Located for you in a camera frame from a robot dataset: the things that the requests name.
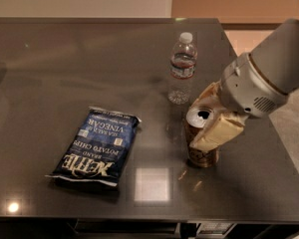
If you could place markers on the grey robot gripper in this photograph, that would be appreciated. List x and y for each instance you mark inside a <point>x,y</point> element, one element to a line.
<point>248,88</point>

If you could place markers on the orange soda can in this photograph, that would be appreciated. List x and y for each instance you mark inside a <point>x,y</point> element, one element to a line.
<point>202,152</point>

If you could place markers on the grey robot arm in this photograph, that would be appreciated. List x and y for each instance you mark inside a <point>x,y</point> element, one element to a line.
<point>277,58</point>

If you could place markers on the clear plastic water bottle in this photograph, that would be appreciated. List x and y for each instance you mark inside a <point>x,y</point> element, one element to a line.
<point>182,67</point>

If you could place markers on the blue Kettle chips bag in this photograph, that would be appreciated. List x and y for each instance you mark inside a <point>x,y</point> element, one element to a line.
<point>99,149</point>

